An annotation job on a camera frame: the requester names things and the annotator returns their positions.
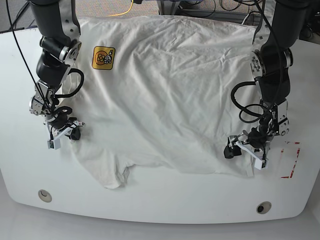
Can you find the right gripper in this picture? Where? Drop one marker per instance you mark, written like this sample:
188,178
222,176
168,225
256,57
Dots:
57,119

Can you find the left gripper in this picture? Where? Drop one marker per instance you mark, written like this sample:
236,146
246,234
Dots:
257,141

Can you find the white printed t-shirt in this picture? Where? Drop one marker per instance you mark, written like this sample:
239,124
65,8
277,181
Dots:
156,93

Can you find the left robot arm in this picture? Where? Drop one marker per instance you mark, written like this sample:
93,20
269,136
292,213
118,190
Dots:
270,70

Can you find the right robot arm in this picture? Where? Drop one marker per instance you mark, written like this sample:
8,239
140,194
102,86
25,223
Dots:
60,29

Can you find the red tape rectangle marking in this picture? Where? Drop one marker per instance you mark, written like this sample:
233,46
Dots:
288,159

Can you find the right table grommet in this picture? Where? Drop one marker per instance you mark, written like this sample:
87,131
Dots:
263,207

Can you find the table grommet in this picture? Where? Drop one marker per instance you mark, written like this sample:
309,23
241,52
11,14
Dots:
45,196
263,207

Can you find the left table grommet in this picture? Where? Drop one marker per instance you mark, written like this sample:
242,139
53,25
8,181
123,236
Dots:
45,196

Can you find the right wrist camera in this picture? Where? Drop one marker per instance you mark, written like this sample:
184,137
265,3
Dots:
54,144

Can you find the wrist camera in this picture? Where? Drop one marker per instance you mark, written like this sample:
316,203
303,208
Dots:
54,144
261,164

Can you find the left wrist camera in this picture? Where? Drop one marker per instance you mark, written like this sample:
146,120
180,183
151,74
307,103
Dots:
261,164

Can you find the aluminium table frame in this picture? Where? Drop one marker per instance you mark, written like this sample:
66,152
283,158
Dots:
169,7

